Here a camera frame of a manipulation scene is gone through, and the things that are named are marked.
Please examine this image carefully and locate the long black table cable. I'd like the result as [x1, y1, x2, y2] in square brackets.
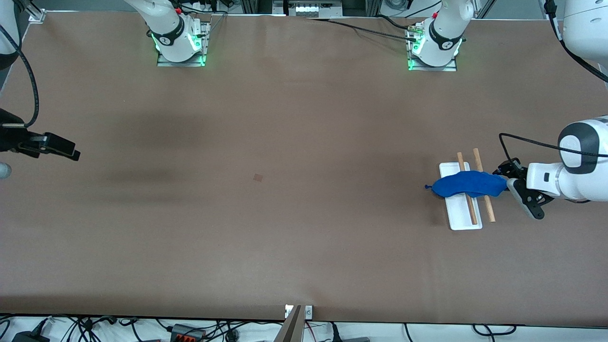
[308, 18, 421, 42]

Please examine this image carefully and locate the black adapter with orange plugs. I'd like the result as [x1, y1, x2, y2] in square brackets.
[170, 324, 206, 342]

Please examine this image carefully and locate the right arm black wrist cable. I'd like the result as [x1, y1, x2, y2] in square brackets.
[0, 24, 39, 129]

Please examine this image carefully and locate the white rack with wooden rods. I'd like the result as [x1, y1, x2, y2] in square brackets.
[439, 148, 496, 231]

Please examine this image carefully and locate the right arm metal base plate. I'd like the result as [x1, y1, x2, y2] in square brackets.
[157, 19, 212, 67]

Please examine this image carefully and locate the short black table cable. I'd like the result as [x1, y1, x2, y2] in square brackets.
[377, 14, 421, 30]

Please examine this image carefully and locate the looped black floor cable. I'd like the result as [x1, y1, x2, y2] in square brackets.
[472, 324, 518, 336]

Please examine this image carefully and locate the arm black wrist cable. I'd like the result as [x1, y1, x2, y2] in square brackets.
[498, 0, 608, 164]
[0, 24, 39, 129]

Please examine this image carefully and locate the metal table edge bracket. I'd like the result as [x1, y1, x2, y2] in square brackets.
[285, 305, 314, 320]

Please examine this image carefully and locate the blue microfibre towel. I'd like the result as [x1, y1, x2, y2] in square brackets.
[424, 171, 509, 199]

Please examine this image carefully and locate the left arm black wrist cable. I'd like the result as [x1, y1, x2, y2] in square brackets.
[498, 0, 608, 164]

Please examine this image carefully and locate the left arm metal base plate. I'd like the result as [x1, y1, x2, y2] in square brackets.
[407, 56, 458, 72]

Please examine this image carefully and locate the white power strip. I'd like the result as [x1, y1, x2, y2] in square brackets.
[286, 0, 343, 18]

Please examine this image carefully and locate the grey aluminium bar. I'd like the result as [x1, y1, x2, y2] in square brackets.
[274, 305, 304, 342]

